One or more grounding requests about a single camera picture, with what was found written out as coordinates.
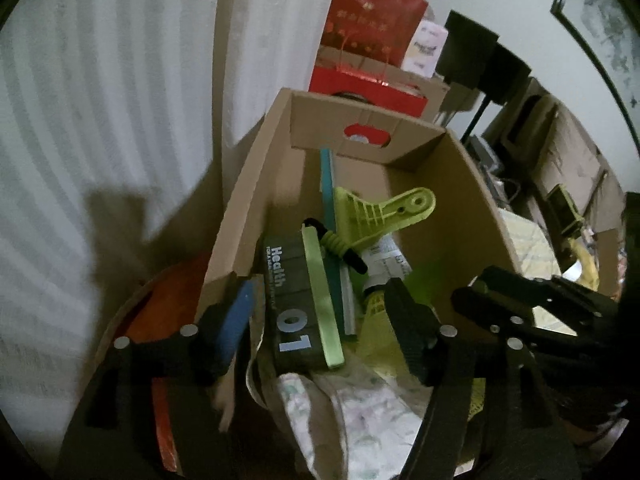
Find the large brown cardboard box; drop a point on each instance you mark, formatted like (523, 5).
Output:
(433, 88)

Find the lime green plastic clip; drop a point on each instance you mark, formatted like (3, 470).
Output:
(362, 223)

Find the yellow-green plastic shuttlecock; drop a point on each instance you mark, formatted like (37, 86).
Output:
(377, 341)

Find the framed ink painting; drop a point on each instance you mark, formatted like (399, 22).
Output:
(606, 33)

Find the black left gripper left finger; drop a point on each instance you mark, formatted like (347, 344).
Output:
(146, 413)

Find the dark resistance band pouch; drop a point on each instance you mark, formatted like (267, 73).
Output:
(293, 323)

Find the white cloth in box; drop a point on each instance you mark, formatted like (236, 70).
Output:
(352, 423)

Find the open brown cardboard box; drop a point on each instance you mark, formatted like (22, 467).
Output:
(364, 172)

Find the teal bar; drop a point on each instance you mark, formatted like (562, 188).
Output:
(337, 272)

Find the black green ribbed handle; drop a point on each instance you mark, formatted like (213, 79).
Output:
(337, 246)

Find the yellow blue plaid tablecloth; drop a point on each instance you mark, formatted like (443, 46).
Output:
(537, 260)

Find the brown covered sofa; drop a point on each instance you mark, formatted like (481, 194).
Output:
(538, 135)

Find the red gift bag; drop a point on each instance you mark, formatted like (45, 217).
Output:
(378, 29)

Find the green white packaged item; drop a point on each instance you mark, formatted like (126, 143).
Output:
(384, 260)

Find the white pink small box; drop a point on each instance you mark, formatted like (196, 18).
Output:
(425, 49)

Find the green framed small device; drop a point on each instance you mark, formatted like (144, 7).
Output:
(564, 211)

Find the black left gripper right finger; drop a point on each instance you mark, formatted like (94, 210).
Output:
(520, 436)

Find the red printed product box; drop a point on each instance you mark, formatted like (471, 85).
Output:
(357, 86)

